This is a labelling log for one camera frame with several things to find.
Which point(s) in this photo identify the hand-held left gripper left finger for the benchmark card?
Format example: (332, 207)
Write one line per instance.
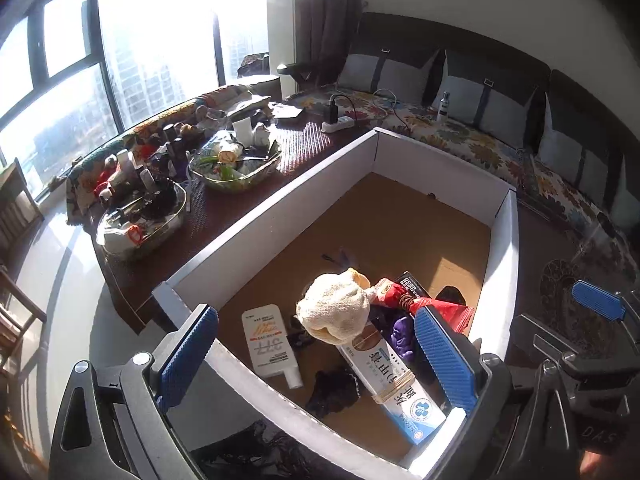
(187, 355)

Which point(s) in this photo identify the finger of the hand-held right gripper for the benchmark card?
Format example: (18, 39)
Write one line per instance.
(597, 300)
(537, 340)

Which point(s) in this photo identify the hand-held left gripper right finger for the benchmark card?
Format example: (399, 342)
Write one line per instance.
(445, 360)

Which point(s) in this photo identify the red packet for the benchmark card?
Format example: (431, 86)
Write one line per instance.
(452, 312)

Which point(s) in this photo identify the purple and teal toy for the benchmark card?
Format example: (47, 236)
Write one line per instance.
(402, 335)

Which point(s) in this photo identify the white and blue cream carton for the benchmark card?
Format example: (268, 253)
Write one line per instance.
(385, 375)

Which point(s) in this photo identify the black printed carton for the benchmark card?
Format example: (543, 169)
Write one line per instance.
(417, 285)

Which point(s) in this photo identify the white sunscreen bottle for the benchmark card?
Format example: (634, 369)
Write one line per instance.
(267, 340)

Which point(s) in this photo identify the black lace cloth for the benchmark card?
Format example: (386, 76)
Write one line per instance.
(330, 392)

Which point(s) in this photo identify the cream knitted pouch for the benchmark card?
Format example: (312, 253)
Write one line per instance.
(330, 310)

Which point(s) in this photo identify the white cardboard box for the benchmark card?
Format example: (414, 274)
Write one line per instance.
(400, 220)

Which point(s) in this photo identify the grey two-tone pillow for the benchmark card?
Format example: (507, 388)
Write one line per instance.
(627, 195)
(560, 150)
(365, 75)
(495, 105)

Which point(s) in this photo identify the glass bowl with dark items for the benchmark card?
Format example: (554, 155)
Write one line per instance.
(150, 240)

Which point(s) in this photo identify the glass bowl with green items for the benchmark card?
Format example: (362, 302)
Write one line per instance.
(235, 180)

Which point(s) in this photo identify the group of small bottles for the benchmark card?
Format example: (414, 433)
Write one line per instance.
(150, 160)

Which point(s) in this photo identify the wooden chair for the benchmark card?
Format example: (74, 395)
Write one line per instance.
(20, 210)

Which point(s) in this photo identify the dark low side table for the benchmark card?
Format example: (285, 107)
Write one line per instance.
(300, 150)

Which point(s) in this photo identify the small white pump bottle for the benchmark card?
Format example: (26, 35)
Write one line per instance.
(443, 110)

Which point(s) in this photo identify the white power strip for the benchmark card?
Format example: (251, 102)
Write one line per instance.
(342, 122)

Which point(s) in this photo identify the grey flat card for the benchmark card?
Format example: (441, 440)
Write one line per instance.
(290, 112)

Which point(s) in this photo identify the black charger plug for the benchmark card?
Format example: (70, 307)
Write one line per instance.
(333, 110)

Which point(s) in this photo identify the dark brown sofa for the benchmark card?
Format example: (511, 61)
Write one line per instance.
(400, 35)

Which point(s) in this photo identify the large window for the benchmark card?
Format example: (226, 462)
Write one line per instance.
(65, 35)

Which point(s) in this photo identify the grey curtain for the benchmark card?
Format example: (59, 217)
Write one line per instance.
(325, 20)

